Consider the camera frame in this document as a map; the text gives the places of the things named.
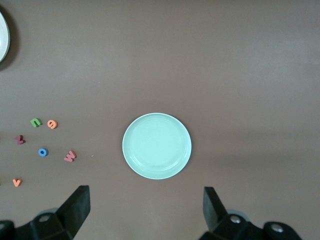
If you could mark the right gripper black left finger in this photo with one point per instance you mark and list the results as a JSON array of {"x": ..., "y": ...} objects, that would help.
[{"x": 77, "y": 207}]

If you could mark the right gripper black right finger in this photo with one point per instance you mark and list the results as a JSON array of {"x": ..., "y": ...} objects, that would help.
[{"x": 215, "y": 212}]

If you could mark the pink foam letter w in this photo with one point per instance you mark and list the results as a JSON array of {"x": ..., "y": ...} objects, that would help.
[{"x": 70, "y": 156}]

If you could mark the green foam letter u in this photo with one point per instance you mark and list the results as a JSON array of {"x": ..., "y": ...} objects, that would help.
[{"x": 32, "y": 122}]

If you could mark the orange foam letter v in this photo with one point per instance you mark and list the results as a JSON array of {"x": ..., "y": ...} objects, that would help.
[{"x": 17, "y": 183}]

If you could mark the blue foam letter o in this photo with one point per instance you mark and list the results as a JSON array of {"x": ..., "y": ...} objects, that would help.
[{"x": 39, "y": 152}]

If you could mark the green plate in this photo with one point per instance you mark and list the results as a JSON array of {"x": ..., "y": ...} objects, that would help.
[{"x": 157, "y": 146}]

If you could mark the dark red foam letter z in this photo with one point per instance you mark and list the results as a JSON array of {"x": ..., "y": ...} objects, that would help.
[{"x": 20, "y": 140}]

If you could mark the beige plate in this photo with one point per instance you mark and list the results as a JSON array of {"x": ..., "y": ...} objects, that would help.
[{"x": 3, "y": 37}]

